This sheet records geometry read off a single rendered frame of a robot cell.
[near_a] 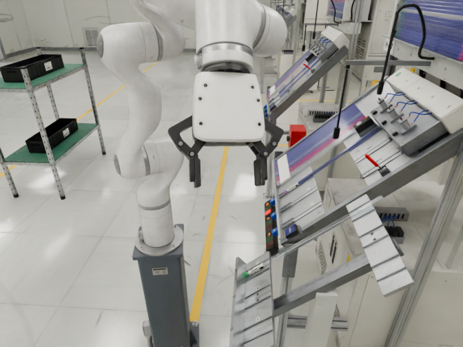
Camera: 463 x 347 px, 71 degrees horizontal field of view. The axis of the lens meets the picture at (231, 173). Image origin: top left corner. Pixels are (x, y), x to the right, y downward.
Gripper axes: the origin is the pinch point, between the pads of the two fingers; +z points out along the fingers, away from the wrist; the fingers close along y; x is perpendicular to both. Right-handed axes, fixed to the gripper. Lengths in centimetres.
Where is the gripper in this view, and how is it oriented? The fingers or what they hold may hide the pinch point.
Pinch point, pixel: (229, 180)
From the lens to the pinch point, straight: 47.0
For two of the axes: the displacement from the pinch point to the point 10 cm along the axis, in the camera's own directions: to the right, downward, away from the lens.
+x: -2.0, 0.8, 9.8
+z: 0.3, 10.0, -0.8
